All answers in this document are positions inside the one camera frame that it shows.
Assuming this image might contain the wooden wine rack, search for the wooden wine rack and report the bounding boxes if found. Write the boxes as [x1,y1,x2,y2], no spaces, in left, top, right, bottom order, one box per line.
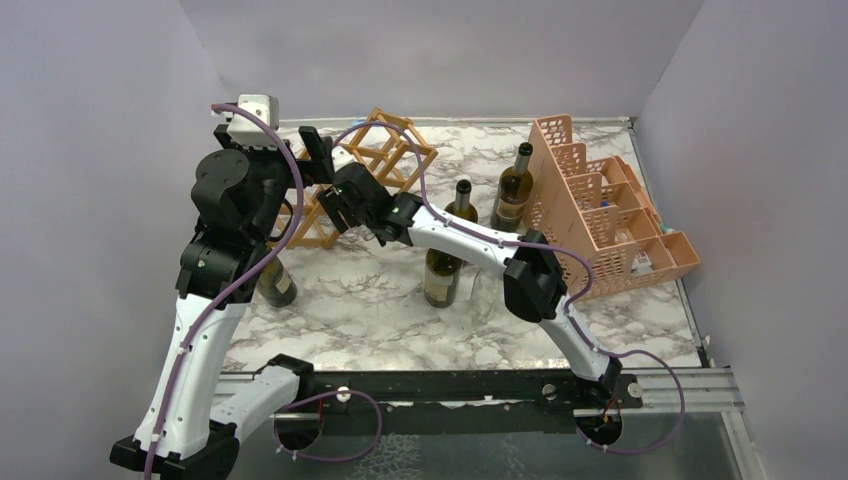
[287,108,438,249]

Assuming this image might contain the dark green wine bottle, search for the dark green wine bottle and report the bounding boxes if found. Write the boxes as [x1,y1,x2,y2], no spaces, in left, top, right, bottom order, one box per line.
[423,249,463,308]

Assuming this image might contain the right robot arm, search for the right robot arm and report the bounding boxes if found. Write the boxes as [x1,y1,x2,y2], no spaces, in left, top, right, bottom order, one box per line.
[293,127,622,407]

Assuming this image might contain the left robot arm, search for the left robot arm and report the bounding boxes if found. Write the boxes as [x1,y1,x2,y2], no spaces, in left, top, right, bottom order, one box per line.
[109,125,335,479]

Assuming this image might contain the dark wine bottle at left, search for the dark wine bottle at left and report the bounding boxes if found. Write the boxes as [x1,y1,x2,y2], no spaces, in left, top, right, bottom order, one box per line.
[256,257,298,308]

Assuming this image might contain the green wine bottle silver neck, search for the green wine bottle silver neck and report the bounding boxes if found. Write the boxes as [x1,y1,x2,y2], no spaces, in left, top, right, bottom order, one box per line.
[490,142,534,232]

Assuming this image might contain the pink plastic organizer rack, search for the pink plastic organizer rack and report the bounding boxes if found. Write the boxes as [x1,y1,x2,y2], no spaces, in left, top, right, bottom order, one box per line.
[523,115,700,299]

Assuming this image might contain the clear glass jug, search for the clear glass jug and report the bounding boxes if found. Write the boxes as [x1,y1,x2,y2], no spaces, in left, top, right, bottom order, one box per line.
[467,270,504,327]

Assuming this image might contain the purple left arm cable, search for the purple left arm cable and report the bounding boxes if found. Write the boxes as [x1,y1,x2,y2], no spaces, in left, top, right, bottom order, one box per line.
[331,121,687,458]

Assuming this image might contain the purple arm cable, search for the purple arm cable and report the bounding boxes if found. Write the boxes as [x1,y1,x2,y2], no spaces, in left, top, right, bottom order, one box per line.
[142,102,306,480]
[331,121,687,458]

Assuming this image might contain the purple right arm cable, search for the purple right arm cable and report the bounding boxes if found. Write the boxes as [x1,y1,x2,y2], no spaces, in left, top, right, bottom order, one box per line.
[142,102,306,480]

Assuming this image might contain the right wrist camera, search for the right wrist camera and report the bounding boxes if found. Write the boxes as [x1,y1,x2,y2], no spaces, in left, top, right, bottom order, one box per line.
[211,94,279,150]

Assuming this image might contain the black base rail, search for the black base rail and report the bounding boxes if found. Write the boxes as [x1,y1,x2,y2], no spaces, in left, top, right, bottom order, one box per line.
[266,354,643,440]

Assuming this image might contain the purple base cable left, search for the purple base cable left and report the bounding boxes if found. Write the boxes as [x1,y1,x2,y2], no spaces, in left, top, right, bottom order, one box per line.
[272,388,386,464]

